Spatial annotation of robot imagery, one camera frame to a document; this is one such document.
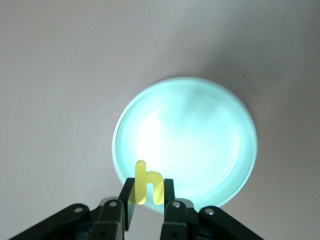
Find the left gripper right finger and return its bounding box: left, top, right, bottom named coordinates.
left=159, top=177, right=264, bottom=240

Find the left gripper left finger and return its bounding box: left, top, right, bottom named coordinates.
left=9, top=176, right=138, bottom=240

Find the yellow lowercase foam letter h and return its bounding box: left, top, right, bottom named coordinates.
left=129, top=159, right=166, bottom=207

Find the green plate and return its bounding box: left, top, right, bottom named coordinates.
left=111, top=75, right=259, bottom=214

